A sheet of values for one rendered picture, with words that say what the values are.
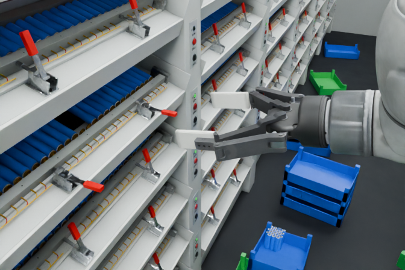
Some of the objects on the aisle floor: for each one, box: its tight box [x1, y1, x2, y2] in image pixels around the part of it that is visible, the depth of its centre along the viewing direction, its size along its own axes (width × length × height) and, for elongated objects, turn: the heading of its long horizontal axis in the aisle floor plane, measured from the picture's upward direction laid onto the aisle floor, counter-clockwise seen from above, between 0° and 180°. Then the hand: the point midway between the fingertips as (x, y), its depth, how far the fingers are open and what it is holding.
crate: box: [247, 222, 312, 270], centre depth 160 cm, size 30×20×8 cm
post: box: [110, 0, 201, 270], centre depth 111 cm, size 20×9×174 cm, turn 66°
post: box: [242, 0, 274, 193], centre depth 166 cm, size 20×9×174 cm, turn 66°
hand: (202, 118), depth 64 cm, fingers open, 13 cm apart
